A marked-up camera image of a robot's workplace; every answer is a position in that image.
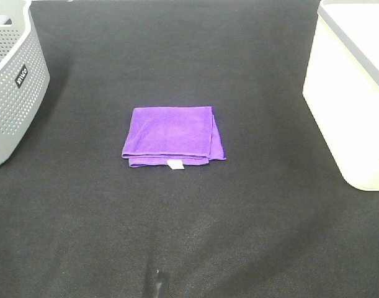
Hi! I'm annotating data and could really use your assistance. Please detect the purple towel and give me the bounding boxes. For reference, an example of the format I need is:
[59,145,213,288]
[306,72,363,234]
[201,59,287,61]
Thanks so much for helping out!
[122,106,226,168]

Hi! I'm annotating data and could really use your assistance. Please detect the white plastic basket grey rim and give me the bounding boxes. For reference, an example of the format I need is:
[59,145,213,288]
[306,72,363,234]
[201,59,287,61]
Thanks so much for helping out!
[303,1,379,191]

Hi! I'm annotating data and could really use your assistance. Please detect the grey perforated plastic basket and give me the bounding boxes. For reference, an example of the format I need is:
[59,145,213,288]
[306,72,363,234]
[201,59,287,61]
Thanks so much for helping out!
[0,1,50,165]

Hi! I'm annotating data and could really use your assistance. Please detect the black table cloth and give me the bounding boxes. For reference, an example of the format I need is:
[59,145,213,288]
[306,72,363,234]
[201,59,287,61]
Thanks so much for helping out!
[0,1,379,297]

